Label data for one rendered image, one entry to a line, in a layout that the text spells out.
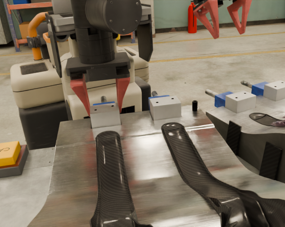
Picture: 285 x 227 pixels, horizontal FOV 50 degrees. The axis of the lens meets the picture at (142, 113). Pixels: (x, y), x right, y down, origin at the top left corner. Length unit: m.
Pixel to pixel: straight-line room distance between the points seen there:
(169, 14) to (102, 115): 5.45
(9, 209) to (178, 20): 5.60
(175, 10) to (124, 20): 5.53
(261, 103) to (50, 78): 0.76
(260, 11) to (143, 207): 6.18
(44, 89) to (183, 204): 0.94
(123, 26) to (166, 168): 0.20
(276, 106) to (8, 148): 0.54
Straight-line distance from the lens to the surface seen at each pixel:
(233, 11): 0.76
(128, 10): 0.42
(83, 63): 0.50
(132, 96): 0.94
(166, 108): 0.53
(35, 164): 0.64
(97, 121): 0.53
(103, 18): 0.41
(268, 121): 0.63
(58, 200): 0.39
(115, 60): 0.50
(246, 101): 0.65
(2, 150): 0.64
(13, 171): 0.62
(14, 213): 0.54
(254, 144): 0.56
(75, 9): 0.49
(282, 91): 0.72
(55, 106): 1.21
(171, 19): 5.95
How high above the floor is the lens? 1.13
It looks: 25 degrees down
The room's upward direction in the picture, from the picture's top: 4 degrees counter-clockwise
